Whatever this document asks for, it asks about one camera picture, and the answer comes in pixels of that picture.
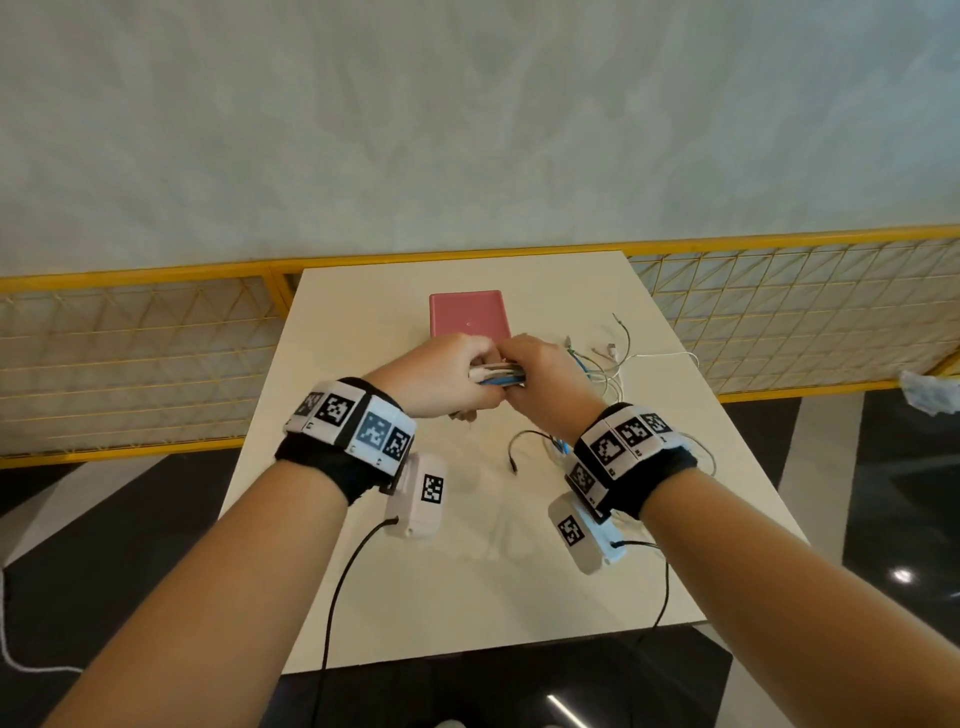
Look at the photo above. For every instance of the person's left hand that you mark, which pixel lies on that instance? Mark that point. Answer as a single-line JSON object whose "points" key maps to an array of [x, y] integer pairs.
{"points": [[435, 375]]}

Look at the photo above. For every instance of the person's right hand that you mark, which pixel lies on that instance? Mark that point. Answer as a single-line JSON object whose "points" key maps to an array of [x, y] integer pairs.
{"points": [[555, 390]]}

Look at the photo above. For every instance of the pink and green drawer box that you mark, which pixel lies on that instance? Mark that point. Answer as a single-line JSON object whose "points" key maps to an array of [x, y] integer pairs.
{"points": [[469, 311]]}

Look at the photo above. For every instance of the person's right forearm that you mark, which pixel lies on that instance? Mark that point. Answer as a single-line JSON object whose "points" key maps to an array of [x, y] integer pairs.
{"points": [[810, 600]]}

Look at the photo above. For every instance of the person's left forearm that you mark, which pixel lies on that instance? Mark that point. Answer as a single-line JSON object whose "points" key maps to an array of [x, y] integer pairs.
{"points": [[210, 615]]}

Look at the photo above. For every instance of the black marker wristband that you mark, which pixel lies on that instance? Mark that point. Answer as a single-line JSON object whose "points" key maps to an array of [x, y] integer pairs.
{"points": [[637, 472], [337, 442]]}

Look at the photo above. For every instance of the yellow mesh fence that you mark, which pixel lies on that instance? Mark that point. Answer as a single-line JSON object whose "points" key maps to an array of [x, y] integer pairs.
{"points": [[150, 276]]}

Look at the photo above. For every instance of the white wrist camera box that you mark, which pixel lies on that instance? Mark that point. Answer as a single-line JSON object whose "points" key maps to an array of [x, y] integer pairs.
{"points": [[585, 544], [416, 510]]}

